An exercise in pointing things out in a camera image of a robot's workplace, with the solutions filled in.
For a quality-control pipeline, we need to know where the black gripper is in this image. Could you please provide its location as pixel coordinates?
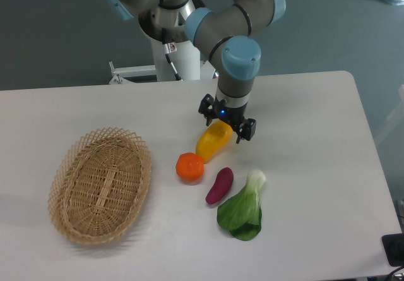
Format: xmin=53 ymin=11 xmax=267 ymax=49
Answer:
xmin=198 ymin=93 xmax=256 ymax=144

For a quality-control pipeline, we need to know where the yellow mango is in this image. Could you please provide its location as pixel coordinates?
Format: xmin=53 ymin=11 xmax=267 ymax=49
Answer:
xmin=195 ymin=120 xmax=233 ymax=163

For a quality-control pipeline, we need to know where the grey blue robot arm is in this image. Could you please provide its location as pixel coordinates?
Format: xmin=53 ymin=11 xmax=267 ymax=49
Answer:
xmin=107 ymin=0 xmax=286 ymax=140

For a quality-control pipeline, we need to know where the purple sweet potato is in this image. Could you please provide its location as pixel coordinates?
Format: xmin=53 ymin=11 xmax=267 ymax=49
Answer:
xmin=205 ymin=167 xmax=234 ymax=205

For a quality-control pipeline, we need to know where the orange tangerine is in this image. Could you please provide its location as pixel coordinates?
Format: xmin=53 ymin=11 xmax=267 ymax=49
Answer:
xmin=175 ymin=152 xmax=205 ymax=182

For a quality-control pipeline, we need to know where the green bok choy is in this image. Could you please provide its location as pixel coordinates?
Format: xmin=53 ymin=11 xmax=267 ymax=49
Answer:
xmin=217 ymin=169 xmax=266 ymax=241

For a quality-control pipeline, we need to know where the woven wicker basket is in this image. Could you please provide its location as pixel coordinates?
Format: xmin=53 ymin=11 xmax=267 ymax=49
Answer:
xmin=48 ymin=128 xmax=152 ymax=244

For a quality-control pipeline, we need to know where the black device at edge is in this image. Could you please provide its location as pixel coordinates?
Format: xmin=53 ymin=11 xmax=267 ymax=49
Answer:
xmin=381 ymin=233 xmax=403 ymax=267

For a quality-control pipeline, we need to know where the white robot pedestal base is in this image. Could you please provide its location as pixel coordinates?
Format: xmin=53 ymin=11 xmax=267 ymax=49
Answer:
xmin=109 ymin=0 xmax=218 ymax=85

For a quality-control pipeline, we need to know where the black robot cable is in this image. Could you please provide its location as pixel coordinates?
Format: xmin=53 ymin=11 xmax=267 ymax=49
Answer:
xmin=161 ymin=27 xmax=184 ymax=81

